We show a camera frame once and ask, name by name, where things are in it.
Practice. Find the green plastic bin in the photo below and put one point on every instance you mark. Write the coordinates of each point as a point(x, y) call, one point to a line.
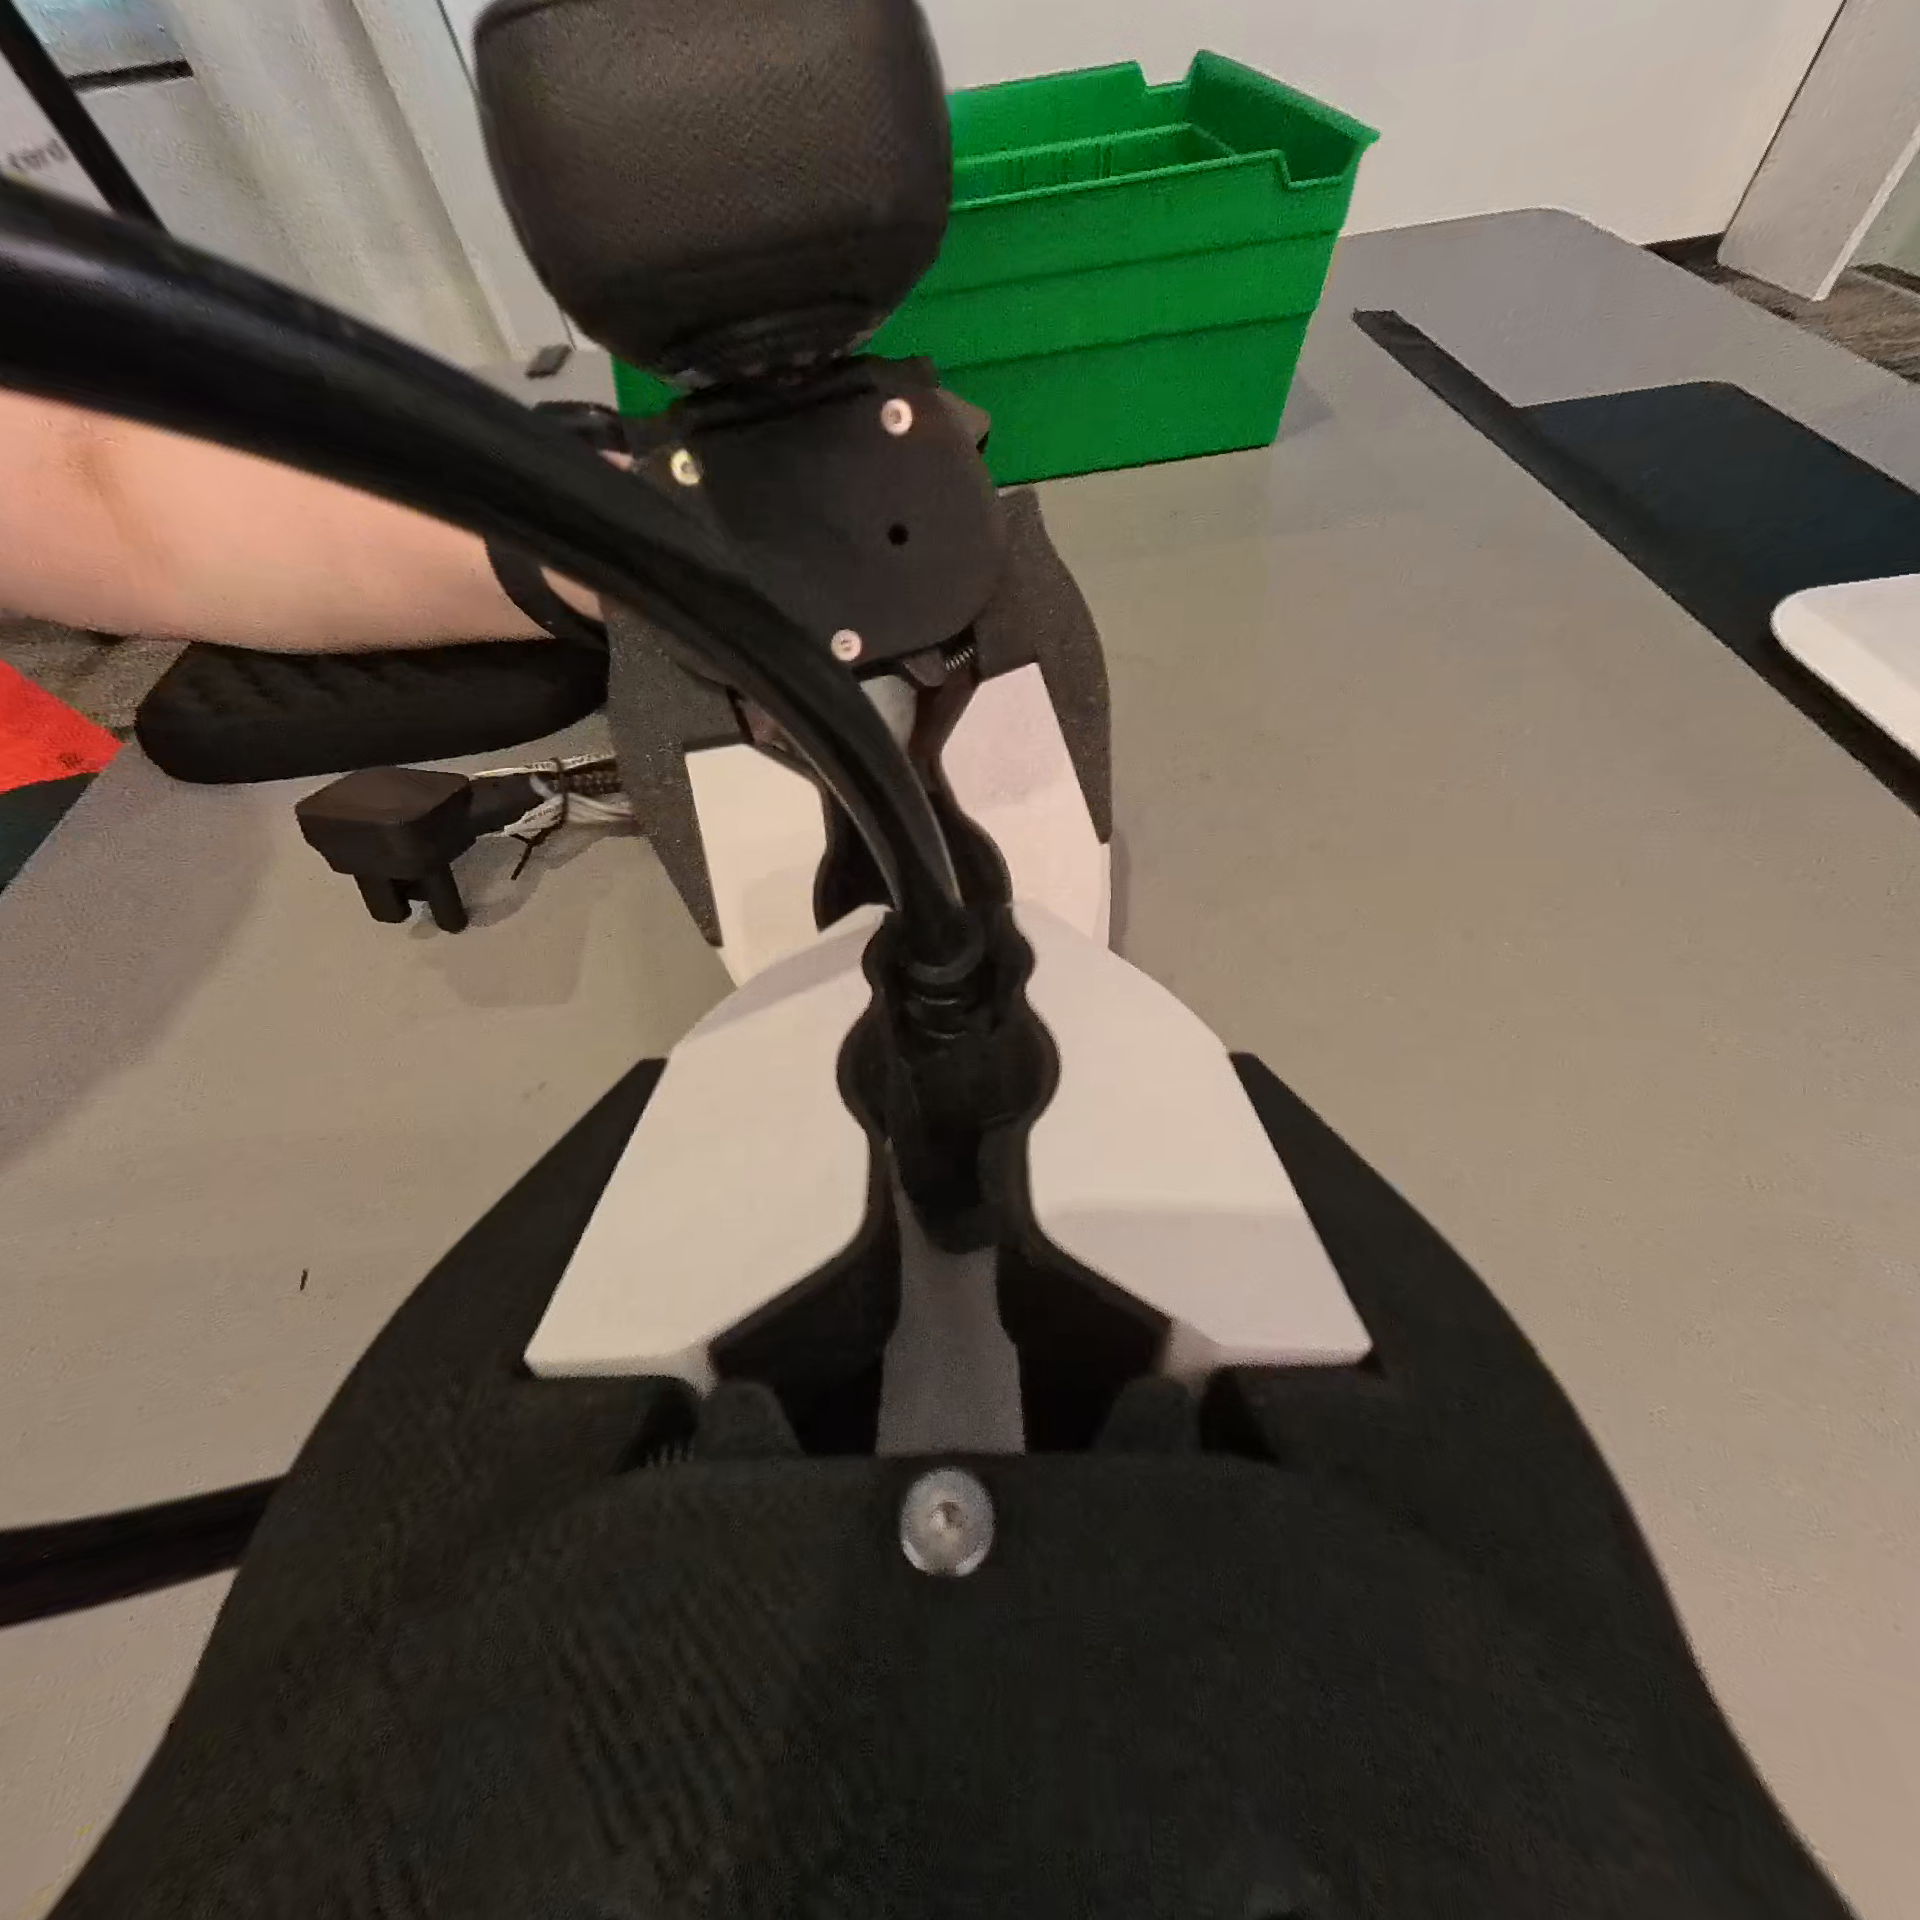
point(1140, 301)

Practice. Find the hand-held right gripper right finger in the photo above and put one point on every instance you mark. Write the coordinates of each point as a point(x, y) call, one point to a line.
point(1185, 1184)

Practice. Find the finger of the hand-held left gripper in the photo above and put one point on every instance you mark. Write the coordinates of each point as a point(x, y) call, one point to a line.
point(1036, 781)
point(750, 856)

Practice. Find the black bumpy wrist rest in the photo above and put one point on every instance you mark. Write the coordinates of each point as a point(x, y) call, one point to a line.
point(346, 713)

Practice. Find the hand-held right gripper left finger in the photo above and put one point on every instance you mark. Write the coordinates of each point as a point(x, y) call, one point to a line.
point(721, 1201)

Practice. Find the black wristband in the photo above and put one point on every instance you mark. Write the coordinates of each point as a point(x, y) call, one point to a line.
point(516, 600)

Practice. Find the flat square power plug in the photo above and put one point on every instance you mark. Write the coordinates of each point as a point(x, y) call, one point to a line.
point(381, 818)

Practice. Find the red object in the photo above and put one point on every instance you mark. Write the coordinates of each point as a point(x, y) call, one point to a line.
point(44, 734)

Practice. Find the person's left forearm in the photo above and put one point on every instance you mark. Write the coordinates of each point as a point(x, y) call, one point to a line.
point(225, 523)

